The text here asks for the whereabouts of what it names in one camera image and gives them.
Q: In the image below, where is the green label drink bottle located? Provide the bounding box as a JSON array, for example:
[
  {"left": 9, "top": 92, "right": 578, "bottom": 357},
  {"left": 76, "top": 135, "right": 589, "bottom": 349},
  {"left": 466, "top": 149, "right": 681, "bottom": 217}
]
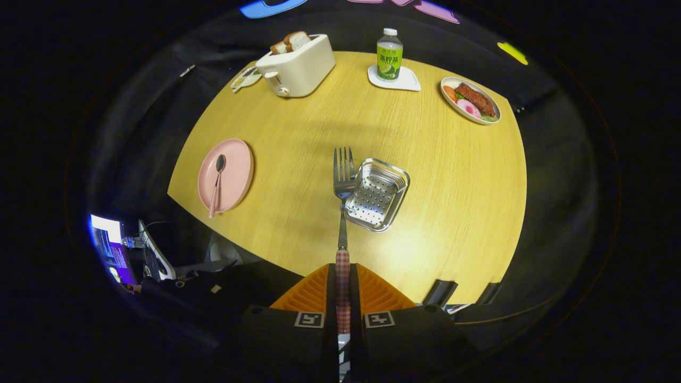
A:
[{"left": 377, "top": 28, "right": 404, "bottom": 82}]

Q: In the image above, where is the lit computer monitor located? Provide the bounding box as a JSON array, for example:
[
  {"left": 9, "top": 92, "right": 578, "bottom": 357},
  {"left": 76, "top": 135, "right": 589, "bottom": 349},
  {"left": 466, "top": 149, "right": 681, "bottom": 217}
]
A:
[{"left": 88, "top": 214, "right": 139, "bottom": 286}]

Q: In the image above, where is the white divided snack tray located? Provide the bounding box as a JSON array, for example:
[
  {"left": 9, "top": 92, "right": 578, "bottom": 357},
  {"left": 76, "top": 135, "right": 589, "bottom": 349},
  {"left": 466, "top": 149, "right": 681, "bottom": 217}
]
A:
[{"left": 230, "top": 66, "right": 263, "bottom": 94}]

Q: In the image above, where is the plate of toy food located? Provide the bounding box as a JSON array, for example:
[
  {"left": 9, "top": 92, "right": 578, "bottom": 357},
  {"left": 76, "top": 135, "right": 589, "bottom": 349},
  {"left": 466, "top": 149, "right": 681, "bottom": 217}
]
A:
[{"left": 440, "top": 76, "right": 502, "bottom": 126}]

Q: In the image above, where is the spoon with checked handle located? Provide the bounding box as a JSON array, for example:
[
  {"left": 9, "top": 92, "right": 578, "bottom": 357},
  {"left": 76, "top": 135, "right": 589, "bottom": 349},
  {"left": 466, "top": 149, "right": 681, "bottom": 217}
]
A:
[{"left": 208, "top": 154, "right": 227, "bottom": 219}]

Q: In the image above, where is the white coaster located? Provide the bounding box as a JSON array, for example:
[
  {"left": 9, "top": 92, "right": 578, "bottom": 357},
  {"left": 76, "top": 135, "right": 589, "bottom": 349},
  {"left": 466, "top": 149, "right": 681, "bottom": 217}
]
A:
[{"left": 368, "top": 64, "right": 421, "bottom": 92}]

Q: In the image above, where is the cream toaster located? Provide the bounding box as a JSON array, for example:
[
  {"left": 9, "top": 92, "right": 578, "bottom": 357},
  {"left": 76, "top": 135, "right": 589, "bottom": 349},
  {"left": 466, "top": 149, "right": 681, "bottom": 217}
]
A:
[{"left": 255, "top": 34, "right": 336, "bottom": 98}]

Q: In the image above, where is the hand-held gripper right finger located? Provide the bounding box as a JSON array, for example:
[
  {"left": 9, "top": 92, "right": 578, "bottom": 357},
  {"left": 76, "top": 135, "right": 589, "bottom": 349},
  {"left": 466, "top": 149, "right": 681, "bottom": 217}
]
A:
[{"left": 350, "top": 263, "right": 479, "bottom": 383}]

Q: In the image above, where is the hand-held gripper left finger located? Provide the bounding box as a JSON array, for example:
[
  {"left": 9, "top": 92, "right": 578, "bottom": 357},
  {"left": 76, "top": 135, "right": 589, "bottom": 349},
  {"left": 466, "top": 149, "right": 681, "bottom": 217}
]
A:
[{"left": 223, "top": 263, "right": 339, "bottom": 383}]

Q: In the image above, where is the fork with checked handle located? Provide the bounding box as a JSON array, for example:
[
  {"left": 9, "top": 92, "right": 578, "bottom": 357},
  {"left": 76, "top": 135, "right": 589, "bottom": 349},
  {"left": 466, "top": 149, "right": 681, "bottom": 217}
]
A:
[{"left": 333, "top": 146, "right": 356, "bottom": 383}]

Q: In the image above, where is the pink plate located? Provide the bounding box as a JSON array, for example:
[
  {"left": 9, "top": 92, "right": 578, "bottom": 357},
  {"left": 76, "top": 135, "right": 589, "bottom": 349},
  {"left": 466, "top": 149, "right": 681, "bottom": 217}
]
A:
[{"left": 197, "top": 138, "right": 255, "bottom": 214}]

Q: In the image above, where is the white edged keyboard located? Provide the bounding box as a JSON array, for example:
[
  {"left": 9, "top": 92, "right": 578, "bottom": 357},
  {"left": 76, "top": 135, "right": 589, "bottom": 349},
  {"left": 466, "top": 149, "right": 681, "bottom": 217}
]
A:
[{"left": 138, "top": 219, "right": 177, "bottom": 281}]

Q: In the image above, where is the perforated metal basket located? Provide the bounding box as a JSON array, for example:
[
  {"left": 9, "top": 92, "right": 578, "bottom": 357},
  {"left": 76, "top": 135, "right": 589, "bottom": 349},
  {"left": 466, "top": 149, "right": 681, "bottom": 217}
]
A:
[{"left": 343, "top": 157, "right": 411, "bottom": 233}]

